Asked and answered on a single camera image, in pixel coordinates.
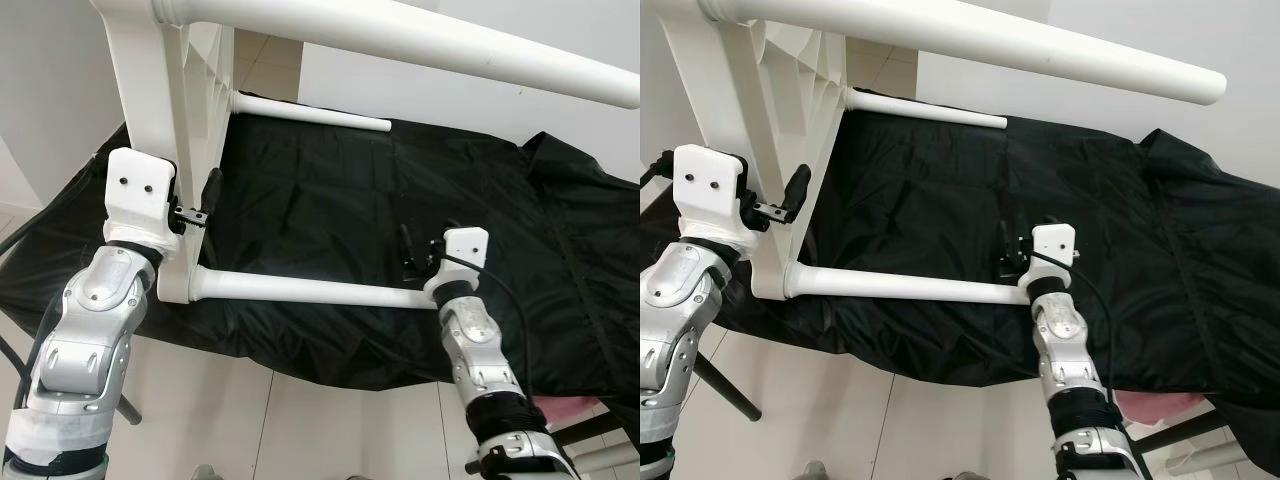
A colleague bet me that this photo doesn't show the white plastic table leg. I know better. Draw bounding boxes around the white plastic table leg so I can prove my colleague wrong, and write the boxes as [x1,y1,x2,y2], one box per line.
[783,261,1033,307]
[187,267,441,310]
[150,0,641,111]
[232,92,393,133]
[698,0,1229,107]
[845,87,1009,130]

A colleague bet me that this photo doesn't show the black fabric table cover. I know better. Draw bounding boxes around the black fabric table cover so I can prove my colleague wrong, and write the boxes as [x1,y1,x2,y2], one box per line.
[0,100,641,441]
[640,95,1280,463]

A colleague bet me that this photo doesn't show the pink plastic stool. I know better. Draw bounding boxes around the pink plastic stool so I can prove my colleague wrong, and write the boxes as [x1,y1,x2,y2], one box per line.
[535,394,603,427]
[1113,388,1213,423]

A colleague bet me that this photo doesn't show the white metal bar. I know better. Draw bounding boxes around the white metal bar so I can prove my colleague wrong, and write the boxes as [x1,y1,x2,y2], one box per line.
[1165,440,1253,477]
[572,442,641,475]

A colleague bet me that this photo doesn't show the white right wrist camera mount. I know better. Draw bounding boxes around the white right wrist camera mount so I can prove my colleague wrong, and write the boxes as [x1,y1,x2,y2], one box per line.
[424,227,491,303]
[1018,223,1079,298]

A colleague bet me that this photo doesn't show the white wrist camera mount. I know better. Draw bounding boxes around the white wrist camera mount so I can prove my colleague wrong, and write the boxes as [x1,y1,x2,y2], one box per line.
[103,147,183,253]
[672,144,751,253]
[1018,223,1079,298]
[424,227,491,303]

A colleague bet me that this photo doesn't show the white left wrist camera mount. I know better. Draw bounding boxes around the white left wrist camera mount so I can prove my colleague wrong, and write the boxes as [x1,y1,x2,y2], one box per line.
[103,147,183,253]
[672,144,751,253]

